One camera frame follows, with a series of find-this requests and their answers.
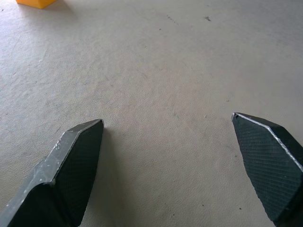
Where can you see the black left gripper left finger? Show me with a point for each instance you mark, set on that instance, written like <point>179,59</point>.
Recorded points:
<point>64,175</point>

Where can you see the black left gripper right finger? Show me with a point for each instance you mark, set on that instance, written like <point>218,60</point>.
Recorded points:
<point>267,160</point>

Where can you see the yellow block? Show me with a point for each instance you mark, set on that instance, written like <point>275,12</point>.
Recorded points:
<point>38,2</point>

